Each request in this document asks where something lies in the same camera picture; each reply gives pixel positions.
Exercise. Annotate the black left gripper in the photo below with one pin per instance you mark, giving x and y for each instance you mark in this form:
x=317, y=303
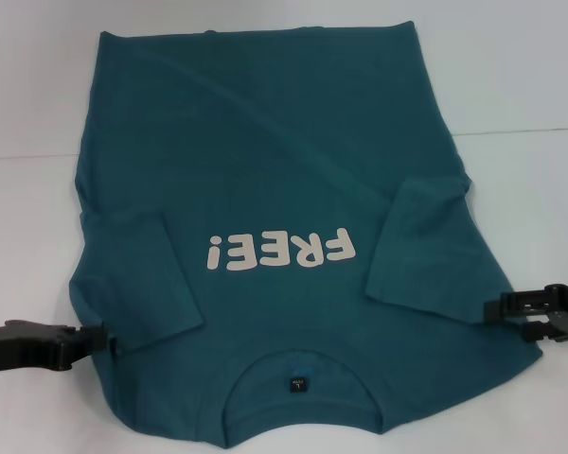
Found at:
x=23, y=345

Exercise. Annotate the teal blue printed t-shirt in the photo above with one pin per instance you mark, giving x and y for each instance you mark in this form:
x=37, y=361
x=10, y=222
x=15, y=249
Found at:
x=284, y=142

